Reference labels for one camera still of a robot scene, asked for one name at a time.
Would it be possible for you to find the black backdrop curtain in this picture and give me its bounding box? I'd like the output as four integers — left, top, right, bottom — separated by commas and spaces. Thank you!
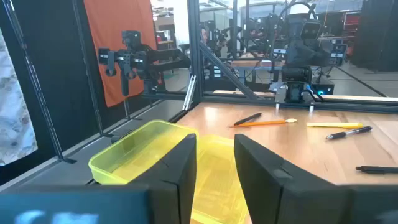
354, 0, 398, 72
0, 0, 131, 186

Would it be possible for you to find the orange pencil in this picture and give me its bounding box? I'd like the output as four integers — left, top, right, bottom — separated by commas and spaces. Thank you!
228, 118, 298, 128

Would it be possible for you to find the yellow translucent plastic box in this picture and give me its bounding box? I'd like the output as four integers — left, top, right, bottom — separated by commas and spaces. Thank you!
88, 119, 200, 186

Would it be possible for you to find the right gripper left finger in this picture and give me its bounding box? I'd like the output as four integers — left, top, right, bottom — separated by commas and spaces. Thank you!
129, 133, 198, 224

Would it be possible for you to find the silver metal bracket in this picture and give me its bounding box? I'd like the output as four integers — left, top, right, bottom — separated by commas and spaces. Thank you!
182, 74, 198, 111

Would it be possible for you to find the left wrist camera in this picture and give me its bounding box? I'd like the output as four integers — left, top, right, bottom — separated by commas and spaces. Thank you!
298, 21, 323, 41

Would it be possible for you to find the black aluminium table frame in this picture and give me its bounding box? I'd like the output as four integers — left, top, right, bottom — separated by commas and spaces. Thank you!
141, 0, 398, 114

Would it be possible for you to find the black pen with silver clip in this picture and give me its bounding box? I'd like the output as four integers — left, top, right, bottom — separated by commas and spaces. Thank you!
325, 126, 373, 140

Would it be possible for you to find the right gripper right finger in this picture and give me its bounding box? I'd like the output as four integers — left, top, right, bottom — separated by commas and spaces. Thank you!
233, 133, 355, 224

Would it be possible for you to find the yellow pen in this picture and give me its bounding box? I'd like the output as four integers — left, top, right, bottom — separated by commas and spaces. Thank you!
306, 122, 364, 129

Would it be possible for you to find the black controller box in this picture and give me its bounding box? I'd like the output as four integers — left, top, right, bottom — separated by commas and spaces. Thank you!
310, 77, 335, 96

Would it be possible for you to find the background wooden table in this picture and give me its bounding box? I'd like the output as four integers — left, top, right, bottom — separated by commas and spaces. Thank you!
230, 58, 285, 68

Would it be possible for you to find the red shelf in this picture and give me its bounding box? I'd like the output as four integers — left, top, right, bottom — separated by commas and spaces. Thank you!
343, 12, 361, 34

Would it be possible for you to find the black stand pole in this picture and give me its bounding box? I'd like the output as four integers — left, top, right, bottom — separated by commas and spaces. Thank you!
2, 0, 78, 165
72, 0, 114, 138

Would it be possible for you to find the white patterned cloth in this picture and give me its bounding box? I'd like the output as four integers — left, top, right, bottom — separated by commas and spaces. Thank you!
0, 27, 39, 167

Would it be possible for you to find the orange cloth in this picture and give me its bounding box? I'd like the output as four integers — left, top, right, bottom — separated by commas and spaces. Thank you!
83, 0, 158, 108

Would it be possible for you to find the yellow translucent box lid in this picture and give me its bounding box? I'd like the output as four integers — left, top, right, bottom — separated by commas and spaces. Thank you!
190, 134, 249, 224

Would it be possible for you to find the person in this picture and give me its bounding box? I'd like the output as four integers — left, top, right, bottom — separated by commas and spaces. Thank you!
198, 26, 210, 47

